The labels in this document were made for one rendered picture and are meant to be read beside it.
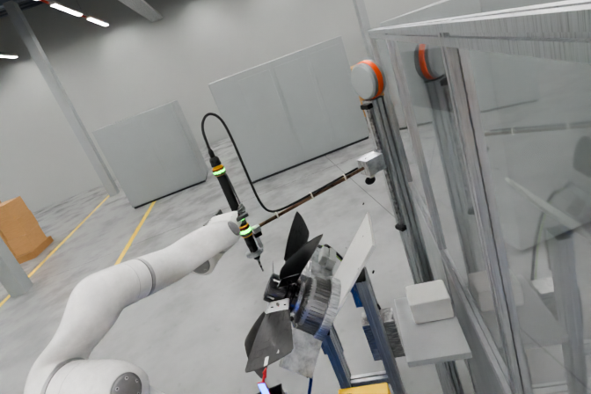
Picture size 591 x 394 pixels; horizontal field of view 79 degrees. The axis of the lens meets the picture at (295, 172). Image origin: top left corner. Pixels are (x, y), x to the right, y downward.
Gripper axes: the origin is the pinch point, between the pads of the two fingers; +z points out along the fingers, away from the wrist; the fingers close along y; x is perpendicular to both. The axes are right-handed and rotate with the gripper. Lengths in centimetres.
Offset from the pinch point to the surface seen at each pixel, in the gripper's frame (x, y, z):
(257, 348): -50, -7, -12
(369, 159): -8, 51, 36
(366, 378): -108, 21, 18
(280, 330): -47.5, 2.9, -8.2
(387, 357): -93, 34, 14
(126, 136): -6, -445, 612
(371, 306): -64, 35, 14
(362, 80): 23, 57, 43
